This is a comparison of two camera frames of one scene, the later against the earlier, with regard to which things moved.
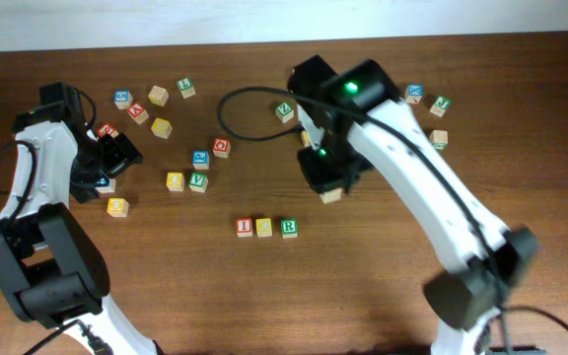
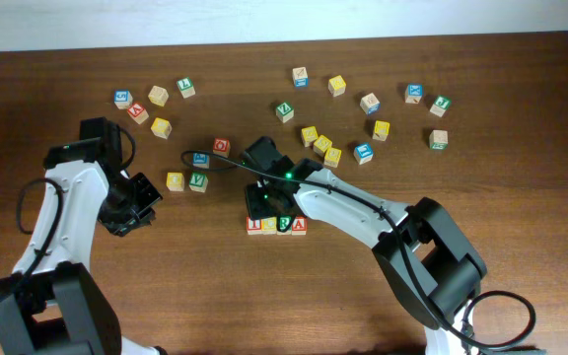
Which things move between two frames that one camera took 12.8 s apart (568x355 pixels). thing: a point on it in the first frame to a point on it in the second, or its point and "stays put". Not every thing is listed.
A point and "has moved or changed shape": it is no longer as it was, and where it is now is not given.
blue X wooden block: (414, 93) stays put
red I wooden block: (245, 227) has moved or changed shape
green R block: (439, 139) stays put
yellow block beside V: (175, 181) stays put
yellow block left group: (161, 127) stays put
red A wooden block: (331, 195) has moved or changed shape
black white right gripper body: (331, 165) to (257, 200)
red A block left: (137, 112) stays put
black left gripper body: (113, 157) to (130, 203)
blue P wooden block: (200, 160) stays put
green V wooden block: (198, 181) stays put
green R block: (289, 228) stays put
